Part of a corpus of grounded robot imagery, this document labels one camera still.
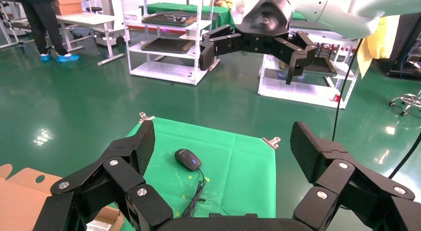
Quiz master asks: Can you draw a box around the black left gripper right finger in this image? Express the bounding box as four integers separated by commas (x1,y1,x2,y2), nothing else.
290,121,421,231

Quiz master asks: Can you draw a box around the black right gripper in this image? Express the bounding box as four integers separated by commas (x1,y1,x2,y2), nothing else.
199,0,318,85

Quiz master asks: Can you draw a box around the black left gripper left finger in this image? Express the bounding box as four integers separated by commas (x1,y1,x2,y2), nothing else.
33,120,173,231

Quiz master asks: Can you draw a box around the black computer mouse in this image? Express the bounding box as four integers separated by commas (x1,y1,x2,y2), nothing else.
174,148,207,219

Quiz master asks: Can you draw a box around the brown cardboard box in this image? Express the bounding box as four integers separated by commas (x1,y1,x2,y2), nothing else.
0,163,125,231

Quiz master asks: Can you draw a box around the white metal shelf rack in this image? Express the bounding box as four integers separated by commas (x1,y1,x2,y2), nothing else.
120,0,221,86
257,25,361,110

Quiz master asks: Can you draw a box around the black tray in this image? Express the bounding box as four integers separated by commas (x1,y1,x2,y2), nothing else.
280,56,339,77
141,11,198,27
141,37,196,55

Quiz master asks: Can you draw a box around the metal binder clip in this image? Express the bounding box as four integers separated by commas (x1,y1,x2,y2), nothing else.
138,112,155,124
262,136,281,150

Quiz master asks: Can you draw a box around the green table cloth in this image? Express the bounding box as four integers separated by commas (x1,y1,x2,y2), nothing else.
108,117,278,231

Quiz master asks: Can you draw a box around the chrome office chair base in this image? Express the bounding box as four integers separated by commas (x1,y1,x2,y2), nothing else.
388,89,421,117

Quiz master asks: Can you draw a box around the yellow cloth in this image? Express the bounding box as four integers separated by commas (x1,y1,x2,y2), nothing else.
356,16,401,79

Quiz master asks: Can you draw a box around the white work table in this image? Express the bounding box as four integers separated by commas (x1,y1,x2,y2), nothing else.
55,11,126,67

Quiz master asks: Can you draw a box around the person with blue shoe covers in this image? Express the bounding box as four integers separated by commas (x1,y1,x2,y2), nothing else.
12,0,80,63

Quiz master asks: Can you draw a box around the closed brown cardboard carton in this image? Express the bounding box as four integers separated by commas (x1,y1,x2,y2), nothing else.
52,0,84,16

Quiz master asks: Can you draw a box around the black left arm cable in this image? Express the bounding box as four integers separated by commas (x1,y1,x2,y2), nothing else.
387,132,421,180

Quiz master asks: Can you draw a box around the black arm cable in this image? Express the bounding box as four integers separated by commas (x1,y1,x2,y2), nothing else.
387,132,421,180
331,38,364,142

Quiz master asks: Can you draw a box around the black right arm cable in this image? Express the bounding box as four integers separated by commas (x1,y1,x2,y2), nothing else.
331,38,364,142

